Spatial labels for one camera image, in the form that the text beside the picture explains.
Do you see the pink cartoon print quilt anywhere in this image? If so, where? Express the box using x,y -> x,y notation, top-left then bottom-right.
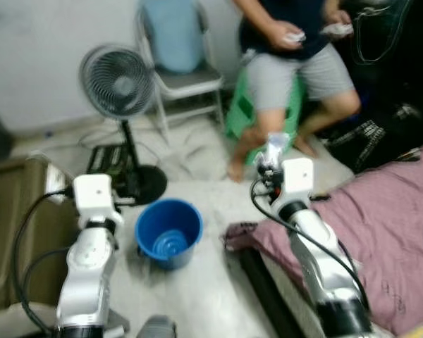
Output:
222,141 -> 423,335

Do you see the white handheld controller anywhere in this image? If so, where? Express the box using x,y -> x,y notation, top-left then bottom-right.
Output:
282,31 -> 307,44
321,23 -> 355,37

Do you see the person's right hand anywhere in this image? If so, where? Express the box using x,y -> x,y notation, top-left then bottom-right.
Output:
268,20 -> 300,50

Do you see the person's left hand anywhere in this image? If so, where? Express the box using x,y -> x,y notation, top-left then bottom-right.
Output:
323,7 -> 350,32

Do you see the black plastic crate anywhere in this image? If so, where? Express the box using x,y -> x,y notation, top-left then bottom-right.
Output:
87,144 -> 138,198

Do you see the blue plastic bucket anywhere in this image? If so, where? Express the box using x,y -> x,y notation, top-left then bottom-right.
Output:
134,199 -> 204,270

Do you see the green plastic stool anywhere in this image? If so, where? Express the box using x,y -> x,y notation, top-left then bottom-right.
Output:
224,67 -> 307,166

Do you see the person in grey shorts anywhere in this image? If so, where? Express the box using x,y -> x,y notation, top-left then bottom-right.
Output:
226,0 -> 364,184

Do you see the grey standing fan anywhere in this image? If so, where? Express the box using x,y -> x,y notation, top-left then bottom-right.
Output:
80,44 -> 168,206

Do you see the brown furniture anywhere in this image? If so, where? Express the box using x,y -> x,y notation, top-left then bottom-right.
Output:
0,156 -> 75,314

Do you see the white metal folding chair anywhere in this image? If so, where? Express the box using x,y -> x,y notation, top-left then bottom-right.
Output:
134,0 -> 226,145

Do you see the black garment white print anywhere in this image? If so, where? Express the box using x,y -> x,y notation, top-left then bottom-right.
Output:
324,106 -> 423,173

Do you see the grey left robot leg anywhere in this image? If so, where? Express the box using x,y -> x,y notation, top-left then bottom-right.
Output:
137,315 -> 177,338

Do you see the light blue cushion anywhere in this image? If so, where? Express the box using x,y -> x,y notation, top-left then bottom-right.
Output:
141,0 -> 205,75

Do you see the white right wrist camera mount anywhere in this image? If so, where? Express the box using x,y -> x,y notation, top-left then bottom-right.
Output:
281,158 -> 315,206

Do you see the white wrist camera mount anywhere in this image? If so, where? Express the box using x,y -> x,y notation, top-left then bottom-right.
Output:
281,158 -> 315,206
72,174 -> 121,219

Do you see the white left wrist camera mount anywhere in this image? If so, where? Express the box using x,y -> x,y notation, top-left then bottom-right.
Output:
72,174 -> 121,219

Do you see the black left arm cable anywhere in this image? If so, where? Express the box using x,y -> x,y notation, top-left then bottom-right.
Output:
11,184 -> 75,332

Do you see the black bed frame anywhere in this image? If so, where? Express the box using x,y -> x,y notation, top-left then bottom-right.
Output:
236,246 -> 307,338

